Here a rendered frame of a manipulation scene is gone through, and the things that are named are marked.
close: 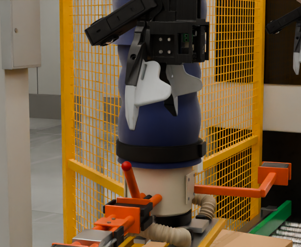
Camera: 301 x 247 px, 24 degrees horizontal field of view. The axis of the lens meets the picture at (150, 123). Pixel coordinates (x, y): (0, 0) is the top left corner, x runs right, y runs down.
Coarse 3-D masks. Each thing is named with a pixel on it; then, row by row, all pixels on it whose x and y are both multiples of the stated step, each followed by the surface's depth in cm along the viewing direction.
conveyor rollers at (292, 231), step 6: (288, 222) 396; (294, 222) 395; (300, 222) 394; (276, 228) 388; (282, 228) 387; (288, 228) 386; (294, 228) 385; (300, 228) 384; (270, 234) 373; (276, 234) 373; (282, 234) 378; (288, 234) 377; (294, 234) 376; (300, 234) 374; (294, 240) 366; (300, 240) 365; (294, 246) 357; (300, 246) 356
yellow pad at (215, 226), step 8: (192, 216) 203; (200, 216) 192; (216, 224) 194; (224, 224) 198; (192, 232) 178; (208, 232) 186; (216, 232) 188; (192, 240) 179; (200, 240) 179; (208, 240) 181
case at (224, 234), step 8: (224, 232) 241; (232, 232) 241; (240, 232) 241; (216, 240) 232; (224, 240) 232; (232, 240) 232; (240, 240) 232; (248, 240) 232; (256, 240) 232; (264, 240) 232; (272, 240) 232; (280, 240) 232; (288, 240) 232
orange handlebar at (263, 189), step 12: (264, 180) 194; (204, 192) 187; (216, 192) 186; (228, 192) 185; (240, 192) 184; (252, 192) 183; (264, 192) 183; (156, 204) 175; (96, 228) 149; (108, 228) 155
